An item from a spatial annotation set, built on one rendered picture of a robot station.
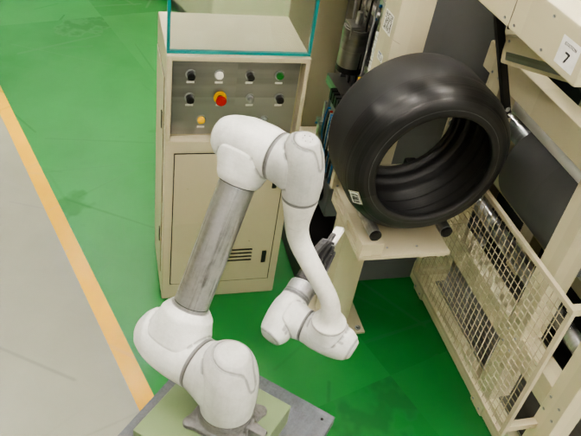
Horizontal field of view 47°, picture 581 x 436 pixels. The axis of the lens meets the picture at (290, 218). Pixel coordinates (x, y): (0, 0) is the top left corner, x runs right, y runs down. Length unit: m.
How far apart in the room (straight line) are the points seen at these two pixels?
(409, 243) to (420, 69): 0.69
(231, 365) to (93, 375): 1.33
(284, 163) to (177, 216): 1.36
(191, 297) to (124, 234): 1.84
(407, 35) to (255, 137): 0.90
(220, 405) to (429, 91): 1.12
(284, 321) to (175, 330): 0.35
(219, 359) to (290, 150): 0.57
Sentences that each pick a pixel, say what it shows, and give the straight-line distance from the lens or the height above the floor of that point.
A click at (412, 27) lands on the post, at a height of 1.52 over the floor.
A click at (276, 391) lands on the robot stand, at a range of 2.18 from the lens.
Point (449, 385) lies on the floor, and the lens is 3.23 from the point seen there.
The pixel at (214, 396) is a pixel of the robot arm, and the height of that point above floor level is 0.92.
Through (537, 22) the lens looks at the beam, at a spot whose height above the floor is 1.71.
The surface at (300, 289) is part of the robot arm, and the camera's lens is 2.07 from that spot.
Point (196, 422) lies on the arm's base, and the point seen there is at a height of 0.76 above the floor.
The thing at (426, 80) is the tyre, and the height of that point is 1.48.
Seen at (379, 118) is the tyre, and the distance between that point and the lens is 2.13.
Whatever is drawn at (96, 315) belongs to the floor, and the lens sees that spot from 3.25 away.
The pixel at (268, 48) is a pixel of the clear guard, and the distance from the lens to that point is 2.61.
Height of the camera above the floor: 2.40
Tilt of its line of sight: 39 degrees down
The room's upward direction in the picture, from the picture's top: 10 degrees clockwise
